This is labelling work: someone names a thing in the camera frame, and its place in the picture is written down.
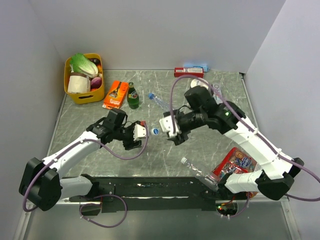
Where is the yellow plastic basket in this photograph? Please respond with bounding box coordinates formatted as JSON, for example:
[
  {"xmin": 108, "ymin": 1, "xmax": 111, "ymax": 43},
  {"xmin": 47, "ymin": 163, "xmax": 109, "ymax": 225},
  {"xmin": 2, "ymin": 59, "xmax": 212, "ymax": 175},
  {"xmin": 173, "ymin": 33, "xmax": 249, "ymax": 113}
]
[{"xmin": 64, "ymin": 53, "xmax": 105, "ymax": 105}]

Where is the toy napa cabbage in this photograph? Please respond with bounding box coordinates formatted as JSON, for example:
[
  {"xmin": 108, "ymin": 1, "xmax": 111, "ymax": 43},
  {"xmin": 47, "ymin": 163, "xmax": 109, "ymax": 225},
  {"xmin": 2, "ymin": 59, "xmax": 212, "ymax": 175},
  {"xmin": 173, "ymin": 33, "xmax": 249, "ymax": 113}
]
[{"xmin": 69, "ymin": 53, "xmax": 99, "ymax": 79}]

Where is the green glass bottle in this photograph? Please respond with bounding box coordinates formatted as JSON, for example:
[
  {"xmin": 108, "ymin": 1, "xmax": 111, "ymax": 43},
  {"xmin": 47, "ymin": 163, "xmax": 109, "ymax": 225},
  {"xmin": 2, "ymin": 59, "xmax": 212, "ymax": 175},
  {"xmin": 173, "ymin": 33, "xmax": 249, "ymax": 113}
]
[{"xmin": 127, "ymin": 82, "xmax": 140, "ymax": 109}]

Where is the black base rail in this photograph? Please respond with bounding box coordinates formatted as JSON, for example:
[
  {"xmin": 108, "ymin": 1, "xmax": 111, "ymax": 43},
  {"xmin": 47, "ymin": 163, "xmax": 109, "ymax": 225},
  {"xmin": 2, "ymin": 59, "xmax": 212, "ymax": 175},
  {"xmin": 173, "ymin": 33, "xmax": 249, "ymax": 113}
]
[{"xmin": 69, "ymin": 177, "xmax": 247, "ymax": 213}]

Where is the blue white bottle cap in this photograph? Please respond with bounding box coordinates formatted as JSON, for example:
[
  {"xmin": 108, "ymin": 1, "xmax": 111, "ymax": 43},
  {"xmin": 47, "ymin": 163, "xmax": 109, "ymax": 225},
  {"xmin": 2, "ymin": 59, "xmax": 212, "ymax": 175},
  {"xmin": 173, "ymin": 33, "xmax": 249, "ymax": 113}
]
[
  {"xmin": 180, "ymin": 157, "xmax": 188, "ymax": 164},
  {"xmin": 150, "ymin": 127, "xmax": 160, "ymax": 136}
]

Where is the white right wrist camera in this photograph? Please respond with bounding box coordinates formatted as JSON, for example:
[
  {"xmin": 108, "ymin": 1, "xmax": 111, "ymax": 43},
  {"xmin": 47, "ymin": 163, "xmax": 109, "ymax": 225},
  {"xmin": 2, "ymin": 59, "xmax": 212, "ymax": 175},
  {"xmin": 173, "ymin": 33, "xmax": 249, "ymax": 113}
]
[{"xmin": 159, "ymin": 115, "xmax": 182, "ymax": 138}]

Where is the red snack bag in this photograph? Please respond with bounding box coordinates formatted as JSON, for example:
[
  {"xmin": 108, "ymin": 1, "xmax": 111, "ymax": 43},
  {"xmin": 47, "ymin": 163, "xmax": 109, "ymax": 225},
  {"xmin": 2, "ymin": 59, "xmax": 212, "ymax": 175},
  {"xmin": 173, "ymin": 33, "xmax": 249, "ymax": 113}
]
[{"xmin": 211, "ymin": 146, "xmax": 258, "ymax": 199}]

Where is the red onion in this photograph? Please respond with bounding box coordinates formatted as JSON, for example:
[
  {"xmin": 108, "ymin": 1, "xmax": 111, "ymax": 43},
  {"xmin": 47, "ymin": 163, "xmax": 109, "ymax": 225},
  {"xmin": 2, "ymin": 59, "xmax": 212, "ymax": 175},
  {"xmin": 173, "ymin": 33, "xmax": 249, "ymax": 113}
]
[{"xmin": 90, "ymin": 76, "xmax": 103, "ymax": 90}]

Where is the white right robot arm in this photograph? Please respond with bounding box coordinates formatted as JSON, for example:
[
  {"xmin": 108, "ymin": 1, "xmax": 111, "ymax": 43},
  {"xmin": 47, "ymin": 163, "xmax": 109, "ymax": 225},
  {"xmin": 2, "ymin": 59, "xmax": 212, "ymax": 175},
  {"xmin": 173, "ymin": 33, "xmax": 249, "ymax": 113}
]
[{"xmin": 172, "ymin": 86, "xmax": 304, "ymax": 201}]

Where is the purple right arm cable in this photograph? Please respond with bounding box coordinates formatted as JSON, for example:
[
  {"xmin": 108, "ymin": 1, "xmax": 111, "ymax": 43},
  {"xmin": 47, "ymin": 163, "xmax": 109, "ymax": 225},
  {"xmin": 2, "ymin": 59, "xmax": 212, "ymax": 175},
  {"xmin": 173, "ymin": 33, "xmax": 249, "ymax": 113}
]
[{"xmin": 169, "ymin": 74, "xmax": 320, "ymax": 202}]

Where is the toilet paper roll blue wrapper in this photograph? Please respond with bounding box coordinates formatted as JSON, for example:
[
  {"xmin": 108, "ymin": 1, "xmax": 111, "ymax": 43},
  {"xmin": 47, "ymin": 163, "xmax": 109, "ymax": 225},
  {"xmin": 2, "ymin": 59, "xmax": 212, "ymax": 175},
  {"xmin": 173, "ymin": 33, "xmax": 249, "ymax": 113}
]
[{"xmin": 190, "ymin": 78, "xmax": 210, "ymax": 91}]

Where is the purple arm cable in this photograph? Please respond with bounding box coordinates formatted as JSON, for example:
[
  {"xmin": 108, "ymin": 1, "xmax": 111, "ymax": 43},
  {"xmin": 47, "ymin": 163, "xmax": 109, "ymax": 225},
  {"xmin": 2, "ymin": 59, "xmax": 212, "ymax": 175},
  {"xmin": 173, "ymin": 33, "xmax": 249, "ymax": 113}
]
[
  {"xmin": 169, "ymin": 74, "xmax": 320, "ymax": 202},
  {"xmin": 22, "ymin": 123, "xmax": 150, "ymax": 213}
]

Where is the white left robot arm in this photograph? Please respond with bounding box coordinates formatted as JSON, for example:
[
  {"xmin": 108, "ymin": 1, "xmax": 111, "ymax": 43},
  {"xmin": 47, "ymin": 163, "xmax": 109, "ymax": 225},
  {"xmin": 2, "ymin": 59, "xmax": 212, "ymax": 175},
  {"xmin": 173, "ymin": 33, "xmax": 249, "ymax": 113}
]
[{"xmin": 18, "ymin": 108, "xmax": 149, "ymax": 212}]

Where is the orange razor box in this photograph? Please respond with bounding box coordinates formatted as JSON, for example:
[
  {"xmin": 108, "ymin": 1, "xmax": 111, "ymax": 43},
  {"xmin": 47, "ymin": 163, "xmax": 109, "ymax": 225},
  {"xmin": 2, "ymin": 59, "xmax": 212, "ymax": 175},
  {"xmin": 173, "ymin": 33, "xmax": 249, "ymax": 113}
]
[{"xmin": 102, "ymin": 80, "xmax": 129, "ymax": 110}]

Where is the white paper wrapped package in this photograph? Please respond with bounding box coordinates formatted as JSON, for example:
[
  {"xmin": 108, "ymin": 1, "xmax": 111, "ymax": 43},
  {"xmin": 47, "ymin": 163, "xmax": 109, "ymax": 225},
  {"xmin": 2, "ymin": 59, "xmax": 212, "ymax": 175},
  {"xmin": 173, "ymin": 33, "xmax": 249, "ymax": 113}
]
[{"xmin": 67, "ymin": 72, "xmax": 91, "ymax": 94}]

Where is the red rectangular box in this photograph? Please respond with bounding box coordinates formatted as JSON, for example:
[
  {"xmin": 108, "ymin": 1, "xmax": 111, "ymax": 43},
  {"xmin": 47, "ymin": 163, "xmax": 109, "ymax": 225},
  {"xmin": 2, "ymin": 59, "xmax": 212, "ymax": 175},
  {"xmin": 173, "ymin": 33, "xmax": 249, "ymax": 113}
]
[{"xmin": 173, "ymin": 67, "xmax": 205, "ymax": 78}]

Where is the silver toothpaste box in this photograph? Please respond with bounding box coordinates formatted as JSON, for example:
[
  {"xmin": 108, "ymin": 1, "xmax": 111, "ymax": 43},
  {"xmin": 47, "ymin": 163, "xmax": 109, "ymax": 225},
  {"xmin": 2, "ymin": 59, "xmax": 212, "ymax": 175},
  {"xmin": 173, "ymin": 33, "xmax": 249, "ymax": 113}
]
[{"xmin": 212, "ymin": 83, "xmax": 223, "ymax": 104}]

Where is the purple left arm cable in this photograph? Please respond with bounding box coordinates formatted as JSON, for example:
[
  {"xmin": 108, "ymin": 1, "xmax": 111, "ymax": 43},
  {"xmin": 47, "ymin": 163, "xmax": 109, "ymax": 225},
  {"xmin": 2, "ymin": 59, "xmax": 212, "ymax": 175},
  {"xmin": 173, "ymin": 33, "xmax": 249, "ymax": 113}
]
[{"xmin": 22, "ymin": 123, "xmax": 150, "ymax": 213}]

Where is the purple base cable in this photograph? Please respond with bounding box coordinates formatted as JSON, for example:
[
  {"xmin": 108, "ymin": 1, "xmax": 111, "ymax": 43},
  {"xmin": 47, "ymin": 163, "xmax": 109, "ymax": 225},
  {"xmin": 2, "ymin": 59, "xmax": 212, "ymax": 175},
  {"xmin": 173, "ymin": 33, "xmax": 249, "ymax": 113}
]
[{"xmin": 79, "ymin": 194, "xmax": 128, "ymax": 229}]

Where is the light blue packet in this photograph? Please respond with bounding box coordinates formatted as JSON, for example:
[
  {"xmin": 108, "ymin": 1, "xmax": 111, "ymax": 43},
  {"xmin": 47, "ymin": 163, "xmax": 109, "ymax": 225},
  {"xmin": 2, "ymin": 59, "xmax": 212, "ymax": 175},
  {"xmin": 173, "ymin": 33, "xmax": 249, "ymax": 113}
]
[{"xmin": 183, "ymin": 63, "xmax": 210, "ymax": 73}]

